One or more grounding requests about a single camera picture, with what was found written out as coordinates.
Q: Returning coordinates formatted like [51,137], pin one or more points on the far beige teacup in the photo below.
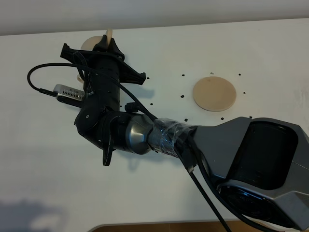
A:
[80,79]

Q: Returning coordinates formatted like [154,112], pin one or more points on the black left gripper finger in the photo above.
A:
[109,46]

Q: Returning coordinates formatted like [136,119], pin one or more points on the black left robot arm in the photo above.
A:
[257,168]

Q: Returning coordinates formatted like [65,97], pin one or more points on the round beige teapot coaster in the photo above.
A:
[214,94]

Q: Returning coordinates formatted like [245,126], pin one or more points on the beige teapot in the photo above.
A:
[89,44]

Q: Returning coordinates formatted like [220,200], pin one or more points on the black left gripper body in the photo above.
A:
[107,70]

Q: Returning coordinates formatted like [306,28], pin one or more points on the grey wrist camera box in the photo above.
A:
[69,95]

